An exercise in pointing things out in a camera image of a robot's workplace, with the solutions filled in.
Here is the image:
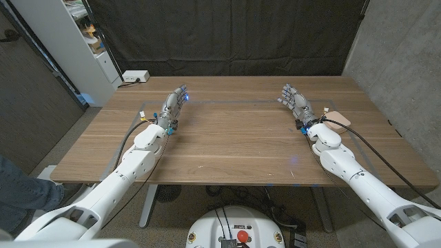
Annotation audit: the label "person leg in jeans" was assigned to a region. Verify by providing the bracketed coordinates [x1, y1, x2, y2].
[0, 154, 65, 234]

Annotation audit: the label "black backdrop curtain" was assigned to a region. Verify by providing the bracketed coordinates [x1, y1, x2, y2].
[85, 0, 369, 77]

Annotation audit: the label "black door handle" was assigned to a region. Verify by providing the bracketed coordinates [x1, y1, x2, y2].
[0, 29, 21, 43]

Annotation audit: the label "black round floor object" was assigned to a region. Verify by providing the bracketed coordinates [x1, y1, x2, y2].
[154, 185, 183, 203]

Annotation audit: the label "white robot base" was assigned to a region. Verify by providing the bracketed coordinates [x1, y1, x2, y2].
[185, 205, 286, 248]

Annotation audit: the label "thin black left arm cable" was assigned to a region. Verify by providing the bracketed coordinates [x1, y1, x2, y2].
[101, 134, 170, 230]

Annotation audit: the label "black backdrop stand pole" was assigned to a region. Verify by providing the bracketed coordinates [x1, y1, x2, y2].
[81, 0, 124, 82]

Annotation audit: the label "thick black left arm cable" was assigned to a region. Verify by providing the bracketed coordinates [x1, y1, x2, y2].
[113, 118, 158, 172]

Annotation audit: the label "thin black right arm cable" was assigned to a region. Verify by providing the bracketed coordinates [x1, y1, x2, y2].
[305, 134, 387, 231]

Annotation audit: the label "cardboard box on shelf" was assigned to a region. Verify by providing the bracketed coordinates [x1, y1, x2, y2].
[90, 37, 106, 54]

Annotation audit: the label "tangled black floor cables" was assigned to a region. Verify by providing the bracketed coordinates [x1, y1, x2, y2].
[206, 185, 300, 228]

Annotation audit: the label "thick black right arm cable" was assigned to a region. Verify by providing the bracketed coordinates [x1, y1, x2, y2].
[323, 118, 441, 210]

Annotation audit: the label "small tan wooden object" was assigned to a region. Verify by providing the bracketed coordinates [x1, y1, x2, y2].
[323, 110, 351, 134]

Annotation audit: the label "grey table leg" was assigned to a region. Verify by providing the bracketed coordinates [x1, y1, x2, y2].
[139, 184, 159, 229]
[309, 185, 334, 234]

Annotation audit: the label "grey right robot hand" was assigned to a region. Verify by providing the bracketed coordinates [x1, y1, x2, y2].
[277, 83, 320, 130]

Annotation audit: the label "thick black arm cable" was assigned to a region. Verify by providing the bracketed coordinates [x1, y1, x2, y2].
[113, 118, 158, 172]
[323, 118, 441, 210]

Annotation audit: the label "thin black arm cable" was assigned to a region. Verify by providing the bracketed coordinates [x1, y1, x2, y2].
[305, 134, 387, 231]
[101, 134, 170, 230]

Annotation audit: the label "dark shoe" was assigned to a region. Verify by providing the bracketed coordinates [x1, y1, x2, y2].
[60, 183, 84, 207]

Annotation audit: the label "white power strip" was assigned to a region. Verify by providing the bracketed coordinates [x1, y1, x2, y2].
[122, 70, 151, 83]

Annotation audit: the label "white shelf cabinet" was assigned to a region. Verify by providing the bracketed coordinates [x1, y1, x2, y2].
[10, 0, 123, 107]

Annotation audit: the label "white floor platform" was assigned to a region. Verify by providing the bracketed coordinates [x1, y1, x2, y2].
[34, 165, 97, 214]

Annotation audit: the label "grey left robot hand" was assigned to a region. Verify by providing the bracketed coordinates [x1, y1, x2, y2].
[156, 84, 189, 134]

